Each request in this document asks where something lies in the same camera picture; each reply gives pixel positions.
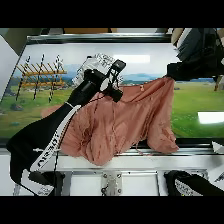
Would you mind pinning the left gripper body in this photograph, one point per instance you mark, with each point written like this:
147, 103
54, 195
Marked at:
115, 93

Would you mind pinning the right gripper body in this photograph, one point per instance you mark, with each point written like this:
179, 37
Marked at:
176, 72

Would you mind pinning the pink garment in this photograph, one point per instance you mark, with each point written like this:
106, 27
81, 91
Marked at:
133, 116

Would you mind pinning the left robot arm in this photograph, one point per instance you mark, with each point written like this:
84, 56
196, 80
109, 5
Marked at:
40, 136

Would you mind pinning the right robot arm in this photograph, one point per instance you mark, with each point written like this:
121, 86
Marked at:
203, 71

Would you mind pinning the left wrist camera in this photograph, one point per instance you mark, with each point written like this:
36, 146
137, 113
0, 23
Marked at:
118, 66

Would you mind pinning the silver frame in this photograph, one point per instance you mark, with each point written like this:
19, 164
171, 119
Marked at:
133, 163

